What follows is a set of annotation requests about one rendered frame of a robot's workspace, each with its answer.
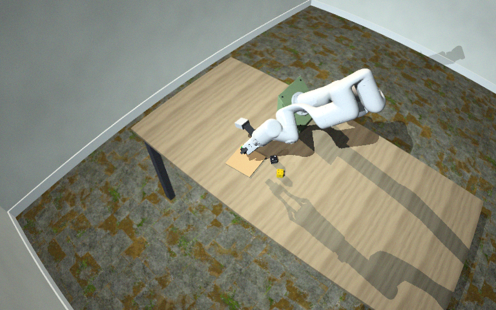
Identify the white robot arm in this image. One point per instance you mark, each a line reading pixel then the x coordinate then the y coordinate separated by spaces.
pixel 330 105

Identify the tan flat mat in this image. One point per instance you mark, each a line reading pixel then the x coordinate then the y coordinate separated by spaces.
pixel 244 163

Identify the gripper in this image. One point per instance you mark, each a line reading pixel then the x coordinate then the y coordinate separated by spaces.
pixel 248 147

